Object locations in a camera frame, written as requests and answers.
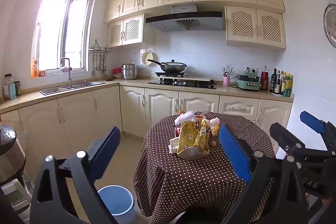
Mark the pink utensil holder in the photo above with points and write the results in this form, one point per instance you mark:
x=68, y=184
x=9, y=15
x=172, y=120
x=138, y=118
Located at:
x=226, y=81

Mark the gold snack bag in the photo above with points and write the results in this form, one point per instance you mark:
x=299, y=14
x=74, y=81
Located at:
x=191, y=140

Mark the white plastic bag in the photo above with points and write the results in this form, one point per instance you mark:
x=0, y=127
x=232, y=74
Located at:
x=185, y=117

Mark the blue plastic bin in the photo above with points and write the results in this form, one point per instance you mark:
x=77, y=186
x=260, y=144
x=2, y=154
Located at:
x=115, y=200

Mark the wall utensil rack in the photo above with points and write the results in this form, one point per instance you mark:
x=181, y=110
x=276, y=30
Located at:
x=101, y=49

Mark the glass storage jar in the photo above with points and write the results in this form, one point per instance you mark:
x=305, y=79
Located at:
x=8, y=81

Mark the brown polka-dot covered table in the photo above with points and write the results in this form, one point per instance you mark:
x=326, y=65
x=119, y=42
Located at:
x=183, y=174

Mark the cream lattice door cabinet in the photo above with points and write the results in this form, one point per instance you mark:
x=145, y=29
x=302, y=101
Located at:
x=131, y=29
x=246, y=24

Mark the round metal steamer tray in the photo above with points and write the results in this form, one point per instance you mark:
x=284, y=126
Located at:
x=331, y=27

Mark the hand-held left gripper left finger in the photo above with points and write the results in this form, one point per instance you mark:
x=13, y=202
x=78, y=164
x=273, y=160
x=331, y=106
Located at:
x=105, y=150

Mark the red snack packet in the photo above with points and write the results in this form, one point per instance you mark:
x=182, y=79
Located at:
x=177, y=130

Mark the stainless steel rice cooker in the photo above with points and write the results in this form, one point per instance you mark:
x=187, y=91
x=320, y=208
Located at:
x=10, y=155

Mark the green electric cooker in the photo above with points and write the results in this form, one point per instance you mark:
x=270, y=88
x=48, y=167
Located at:
x=248, y=82

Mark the black gas hob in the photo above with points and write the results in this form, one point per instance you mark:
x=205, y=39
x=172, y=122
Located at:
x=183, y=84

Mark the stainless steel sink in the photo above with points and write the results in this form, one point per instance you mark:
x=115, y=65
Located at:
x=60, y=88

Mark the orange yellow snack wrapper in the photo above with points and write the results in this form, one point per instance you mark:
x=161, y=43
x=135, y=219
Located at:
x=214, y=130

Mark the wall power socket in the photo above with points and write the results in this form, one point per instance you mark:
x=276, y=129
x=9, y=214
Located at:
x=252, y=69
x=145, y=51

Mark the cream lower kitchen cabinets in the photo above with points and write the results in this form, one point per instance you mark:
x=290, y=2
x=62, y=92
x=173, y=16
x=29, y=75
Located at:
x=78, y=113

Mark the red container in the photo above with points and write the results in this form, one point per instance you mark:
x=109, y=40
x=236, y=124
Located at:
x=117, y=71

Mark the dark soda bottle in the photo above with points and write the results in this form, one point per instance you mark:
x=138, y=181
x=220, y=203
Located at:
x=264, y=79

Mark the white tissue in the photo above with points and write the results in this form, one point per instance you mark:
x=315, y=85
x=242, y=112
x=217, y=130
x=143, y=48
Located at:
x=174, y=145

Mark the orange bottle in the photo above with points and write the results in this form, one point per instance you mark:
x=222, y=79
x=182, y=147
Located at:
x=34, y=70

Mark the cream perforated round plate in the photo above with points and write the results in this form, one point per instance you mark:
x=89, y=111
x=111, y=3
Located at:
x=147, y=58

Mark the white step stool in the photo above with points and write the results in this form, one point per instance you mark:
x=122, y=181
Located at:
x=15, y=187

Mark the teal box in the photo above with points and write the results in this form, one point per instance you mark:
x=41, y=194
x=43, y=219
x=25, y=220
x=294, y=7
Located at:
x=12, y=92

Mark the black range hood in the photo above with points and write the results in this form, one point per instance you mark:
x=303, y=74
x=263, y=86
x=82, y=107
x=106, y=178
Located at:
x=183, y=16

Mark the stainless steel steamer pot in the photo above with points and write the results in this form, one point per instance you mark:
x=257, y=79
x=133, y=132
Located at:
x=129, y=71

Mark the clear plastic wrapper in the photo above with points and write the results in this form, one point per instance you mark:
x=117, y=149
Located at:
x=214, y=121

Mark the small orange jar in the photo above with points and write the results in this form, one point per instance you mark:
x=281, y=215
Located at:
x=41, y=73

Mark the small orange snack wrapper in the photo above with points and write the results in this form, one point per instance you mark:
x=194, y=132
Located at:
x=180, y=111

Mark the row of condiment bottles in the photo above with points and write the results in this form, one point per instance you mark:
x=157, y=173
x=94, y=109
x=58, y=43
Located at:
x=287, y=86

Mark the kitchen window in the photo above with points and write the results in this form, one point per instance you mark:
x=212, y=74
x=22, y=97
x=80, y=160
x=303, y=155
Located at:
x=56, y=29

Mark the chrome sink faucet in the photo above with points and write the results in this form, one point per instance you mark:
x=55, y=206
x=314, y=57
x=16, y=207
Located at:
x=69, y=74

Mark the lidded black wok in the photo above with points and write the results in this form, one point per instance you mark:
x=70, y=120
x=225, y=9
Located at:
x=173, y=66

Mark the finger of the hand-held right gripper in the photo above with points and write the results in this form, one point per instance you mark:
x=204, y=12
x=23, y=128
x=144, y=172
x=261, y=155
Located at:
x=282, y=133
x=312, y=121

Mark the hanging kitchen utensils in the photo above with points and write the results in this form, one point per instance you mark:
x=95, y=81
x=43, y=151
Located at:
x=98, y=64

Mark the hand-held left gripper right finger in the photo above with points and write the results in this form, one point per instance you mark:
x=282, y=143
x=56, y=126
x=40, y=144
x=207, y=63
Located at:
x=233, y=153

